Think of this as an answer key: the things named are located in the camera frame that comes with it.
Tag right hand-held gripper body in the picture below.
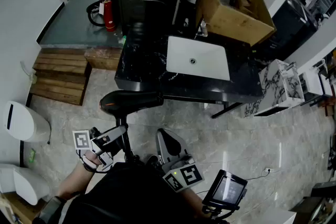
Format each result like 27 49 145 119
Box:
161 156 205 194

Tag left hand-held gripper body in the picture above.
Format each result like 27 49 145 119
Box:
72 127 124 171

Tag black hair dryer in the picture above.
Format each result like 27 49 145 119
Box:
99 89 165 163

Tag white rectangular sink basin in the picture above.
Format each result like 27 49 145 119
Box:
114 33 265 119

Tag person's right forearm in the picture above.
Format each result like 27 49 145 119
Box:
181 187 208 212

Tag person's left forearm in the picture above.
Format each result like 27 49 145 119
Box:
55 162 102 201

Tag person's left hand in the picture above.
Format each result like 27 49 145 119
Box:
81 151 102 166

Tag black tablet with lit screen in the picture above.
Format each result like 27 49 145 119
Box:
202 169 248 212

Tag person's black clothing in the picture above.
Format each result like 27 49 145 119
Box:
31 162 211 224

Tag white trash bin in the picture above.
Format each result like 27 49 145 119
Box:
2 101 52 143

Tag wooden slatted steps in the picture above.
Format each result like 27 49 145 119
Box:
29 47 91 106

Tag white floor appliance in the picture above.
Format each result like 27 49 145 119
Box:
0 164 50 206

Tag marble pattern box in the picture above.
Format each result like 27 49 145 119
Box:
258 59 305 110

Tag red fire extinguisher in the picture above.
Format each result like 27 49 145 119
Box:
103 0 118 33

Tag chrome faucet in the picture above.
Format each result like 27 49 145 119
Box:
195 20 209 36

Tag brown cardboard box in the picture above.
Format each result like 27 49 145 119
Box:
195 0 276 47

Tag grey pipe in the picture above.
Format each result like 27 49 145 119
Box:
172 0 184 26

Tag white shelf box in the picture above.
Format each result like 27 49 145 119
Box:
299 60 334 98

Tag dark cabinet unit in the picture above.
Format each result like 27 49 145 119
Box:
271 0 320 61

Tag black wrist strap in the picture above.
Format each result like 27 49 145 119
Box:
78 156 112 174

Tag black tablet mount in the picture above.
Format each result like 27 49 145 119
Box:
201 204 241 222

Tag white wall socket with cable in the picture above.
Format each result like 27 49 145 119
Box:
20 60 37 84

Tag black extinguisher hose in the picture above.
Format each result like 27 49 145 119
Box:
86 1 106 27

